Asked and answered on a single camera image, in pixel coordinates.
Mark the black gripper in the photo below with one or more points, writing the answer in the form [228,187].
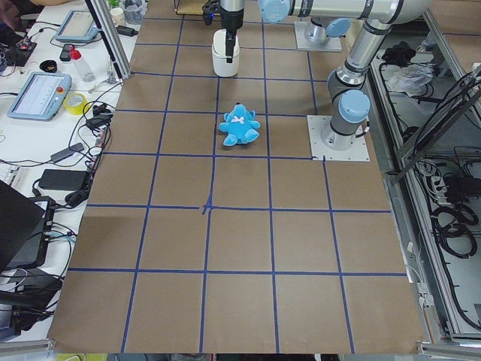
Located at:
[232,20]

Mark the white trash can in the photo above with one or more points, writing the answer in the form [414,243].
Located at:
[221,67]

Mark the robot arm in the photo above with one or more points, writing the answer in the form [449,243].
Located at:
[350,105]
[277,11]

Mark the blue teddy bear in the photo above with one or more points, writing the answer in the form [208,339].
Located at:
[240,125]

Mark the white paper cup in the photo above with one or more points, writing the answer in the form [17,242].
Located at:
[118,16]

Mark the teach pendant far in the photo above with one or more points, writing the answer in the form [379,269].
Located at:
[77,27]

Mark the teach pendant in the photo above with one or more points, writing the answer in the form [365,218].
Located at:
[77,27]
[41,96]

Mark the clear bottle red cap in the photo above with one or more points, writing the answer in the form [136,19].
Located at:
[83,68]

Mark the yellow tape roll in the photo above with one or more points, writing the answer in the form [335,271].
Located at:
[76,103]

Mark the grey power adapter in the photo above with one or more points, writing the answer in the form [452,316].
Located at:
[67,152]

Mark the teach pendant near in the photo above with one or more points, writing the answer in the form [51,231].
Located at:
[41,96]

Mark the black power adapter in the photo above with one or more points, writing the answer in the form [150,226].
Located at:
[54,179]

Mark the black laptop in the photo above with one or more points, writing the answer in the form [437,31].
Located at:
[25,222]

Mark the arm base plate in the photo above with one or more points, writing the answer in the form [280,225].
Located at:
[312,37]
[327,145]

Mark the aluminium frame post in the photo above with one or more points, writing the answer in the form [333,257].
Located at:
[103,20]

